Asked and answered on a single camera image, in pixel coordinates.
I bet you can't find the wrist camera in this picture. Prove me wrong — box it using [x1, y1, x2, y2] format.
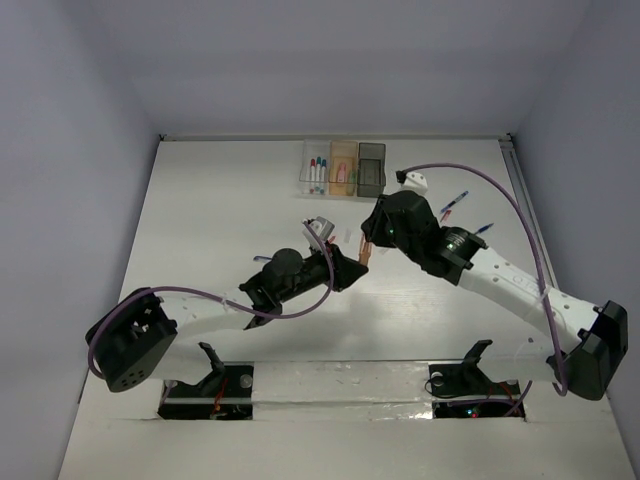
[396, 170, 428, 195]
[303, 216, 335, 243]

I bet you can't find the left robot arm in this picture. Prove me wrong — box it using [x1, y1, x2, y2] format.
[85, 244, 368, 393]

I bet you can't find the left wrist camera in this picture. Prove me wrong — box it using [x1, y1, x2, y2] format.
[303, 216, 335, 243]

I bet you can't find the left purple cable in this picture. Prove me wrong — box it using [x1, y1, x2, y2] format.
[87, 222, 335, 379]

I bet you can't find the pink highlighter marker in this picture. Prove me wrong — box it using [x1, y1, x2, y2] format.
[336, 162, 347, 183]

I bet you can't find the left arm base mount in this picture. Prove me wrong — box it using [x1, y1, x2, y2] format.
[157, 342, 254, 421]

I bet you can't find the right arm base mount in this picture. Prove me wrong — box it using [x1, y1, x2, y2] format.
[424, 340, 526, 420]

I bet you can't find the orange plastic container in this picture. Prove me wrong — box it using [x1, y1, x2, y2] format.
[329, 140, 358, 197]

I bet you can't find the orange highlighter marker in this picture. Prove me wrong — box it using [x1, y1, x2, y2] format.
[358, 234, 373, 266]

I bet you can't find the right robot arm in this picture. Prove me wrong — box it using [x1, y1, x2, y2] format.
[361, 190, 628, 400]

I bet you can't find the clear plastic container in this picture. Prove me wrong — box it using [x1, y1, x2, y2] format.
[299, 140, 330, 196]

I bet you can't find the grey plastic container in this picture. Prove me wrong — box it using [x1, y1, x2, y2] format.
[356, 142, 386, 198]

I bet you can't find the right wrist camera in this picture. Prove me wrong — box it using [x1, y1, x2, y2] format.
[396, 170, 428, 195]

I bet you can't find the teal capped white marker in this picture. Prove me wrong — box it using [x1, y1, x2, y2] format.
[316, 156, 322, 182]

